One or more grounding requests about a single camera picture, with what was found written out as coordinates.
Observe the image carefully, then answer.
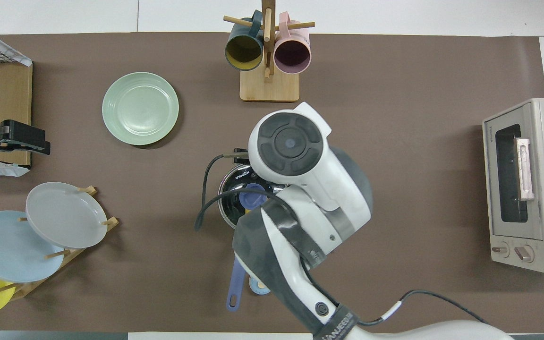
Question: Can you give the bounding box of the dark pot with blue handle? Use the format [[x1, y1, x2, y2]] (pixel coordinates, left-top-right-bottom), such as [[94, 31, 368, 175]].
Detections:
[[218, 163, 277, 312]]

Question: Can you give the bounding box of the green plate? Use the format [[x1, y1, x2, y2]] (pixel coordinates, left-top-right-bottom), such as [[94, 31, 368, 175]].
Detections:
[[102, 72, 179, 146]]

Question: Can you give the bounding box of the pink mug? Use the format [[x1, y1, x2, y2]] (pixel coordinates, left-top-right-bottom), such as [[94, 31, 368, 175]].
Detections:
[[273, 12, 311, 75]]

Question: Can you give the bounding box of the glass lid with blue knob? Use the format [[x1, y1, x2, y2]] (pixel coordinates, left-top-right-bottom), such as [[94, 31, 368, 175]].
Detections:
[[218, 163, 277, 230]]

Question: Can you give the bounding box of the dark teal mug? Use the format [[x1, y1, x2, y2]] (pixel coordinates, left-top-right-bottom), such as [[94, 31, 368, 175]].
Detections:
[[225, 10, 264, 71]]

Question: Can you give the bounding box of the wooden plate rack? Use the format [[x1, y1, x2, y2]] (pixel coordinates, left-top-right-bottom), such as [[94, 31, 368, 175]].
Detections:
[[0, 186, 119, 300]]

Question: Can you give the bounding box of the light blue plate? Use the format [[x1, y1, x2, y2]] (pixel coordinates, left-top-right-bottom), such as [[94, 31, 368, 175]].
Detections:
[[0, 211, 65, 283]]

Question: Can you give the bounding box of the brown table mat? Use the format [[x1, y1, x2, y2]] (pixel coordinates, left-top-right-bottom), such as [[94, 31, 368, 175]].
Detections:
[[0, 32, 544, 333]]

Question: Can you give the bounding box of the grey plate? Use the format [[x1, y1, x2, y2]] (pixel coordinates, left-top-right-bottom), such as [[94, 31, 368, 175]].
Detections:
[[25, 182, 108, 249]]

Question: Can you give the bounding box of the wooden mug tree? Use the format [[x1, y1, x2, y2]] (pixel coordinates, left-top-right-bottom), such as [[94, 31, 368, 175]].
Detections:
[[223, 0, 315, 102]]

